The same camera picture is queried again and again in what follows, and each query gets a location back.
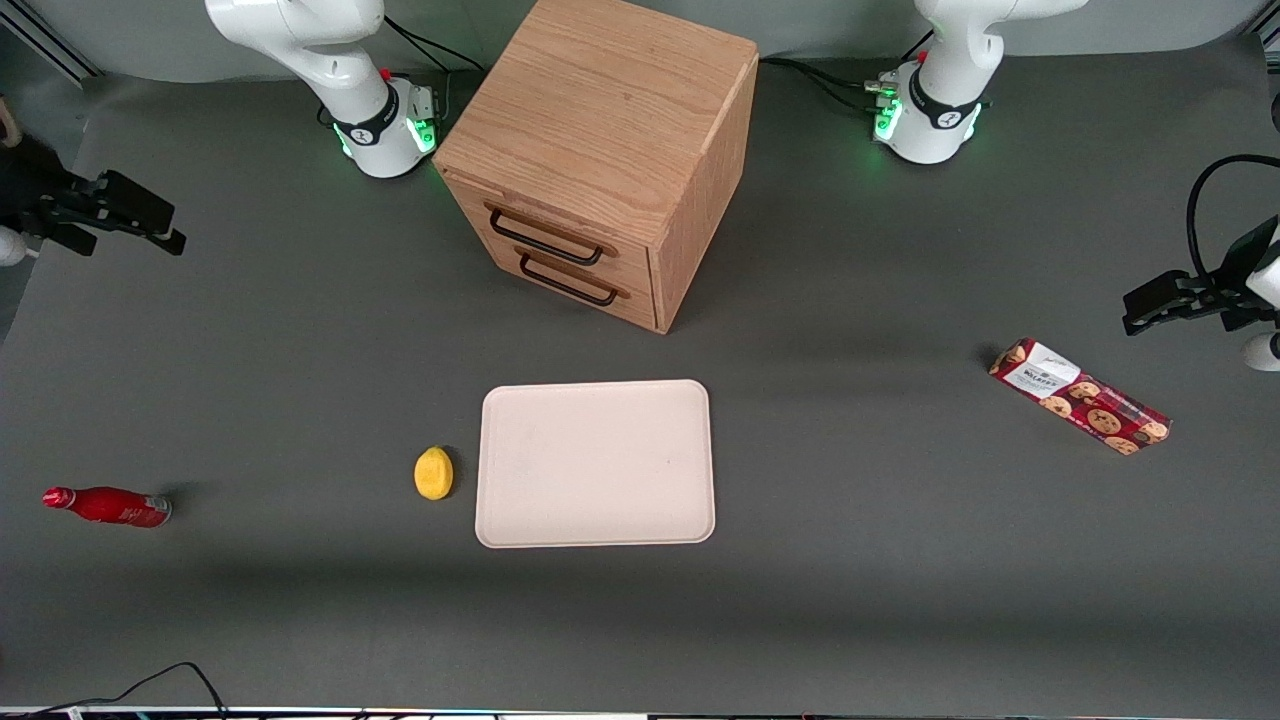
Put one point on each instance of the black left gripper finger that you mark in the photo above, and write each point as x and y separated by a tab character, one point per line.
1160	312
1180	283

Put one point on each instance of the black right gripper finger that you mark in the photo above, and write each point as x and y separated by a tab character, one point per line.
135	200
150	238

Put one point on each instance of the wooden drawer with deep tray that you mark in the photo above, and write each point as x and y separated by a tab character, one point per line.
630	262

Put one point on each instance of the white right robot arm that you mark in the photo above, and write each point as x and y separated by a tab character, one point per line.
330	60

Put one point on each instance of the wooden drawer cabinet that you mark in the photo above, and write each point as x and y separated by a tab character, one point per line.
600	100

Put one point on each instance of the wooden drawer front panel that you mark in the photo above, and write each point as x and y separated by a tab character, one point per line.
635	308

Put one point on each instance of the red cookie package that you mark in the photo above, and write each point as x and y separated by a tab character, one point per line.
1080	395

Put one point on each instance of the red bottle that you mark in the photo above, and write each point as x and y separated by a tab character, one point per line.
110	505

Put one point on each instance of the yellow lemon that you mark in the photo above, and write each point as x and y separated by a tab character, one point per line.
433	474

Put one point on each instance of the beige rectangular tray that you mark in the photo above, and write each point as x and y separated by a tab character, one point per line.
595	465

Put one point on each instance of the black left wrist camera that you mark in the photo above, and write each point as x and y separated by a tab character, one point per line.
1240	280

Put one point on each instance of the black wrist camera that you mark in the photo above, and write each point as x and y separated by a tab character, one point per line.
1240	280
35	190

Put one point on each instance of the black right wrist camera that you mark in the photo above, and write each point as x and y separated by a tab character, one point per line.
35	190

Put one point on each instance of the aluminium frame profile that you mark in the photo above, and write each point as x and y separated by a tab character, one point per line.
1270	35
50	45

